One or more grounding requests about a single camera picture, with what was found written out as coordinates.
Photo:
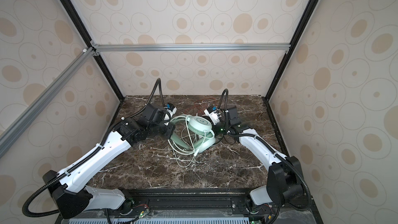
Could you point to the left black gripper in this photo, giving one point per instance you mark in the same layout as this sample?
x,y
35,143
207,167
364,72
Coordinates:
x,y
171,129

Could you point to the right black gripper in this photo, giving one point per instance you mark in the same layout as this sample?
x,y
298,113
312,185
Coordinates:
x,y
213,129

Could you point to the mint green headphones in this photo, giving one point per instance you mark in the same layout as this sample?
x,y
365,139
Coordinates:
x,y
200,134

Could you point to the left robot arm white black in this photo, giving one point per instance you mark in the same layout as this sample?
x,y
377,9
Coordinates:
x,y
68,187

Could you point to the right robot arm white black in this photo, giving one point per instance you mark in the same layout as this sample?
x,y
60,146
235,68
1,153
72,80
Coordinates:
x,y
285,180

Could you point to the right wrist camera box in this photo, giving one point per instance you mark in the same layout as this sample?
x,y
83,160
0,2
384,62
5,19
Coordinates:
x,y
229,116

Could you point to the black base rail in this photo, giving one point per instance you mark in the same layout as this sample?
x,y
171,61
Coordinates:
x,y
196,206

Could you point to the horizontal aluminium frame bar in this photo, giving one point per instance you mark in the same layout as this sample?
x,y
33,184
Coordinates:
x,y
190,47

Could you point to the left slanted aluminium frame bar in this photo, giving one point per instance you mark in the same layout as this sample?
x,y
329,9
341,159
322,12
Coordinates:
x,y
19,126

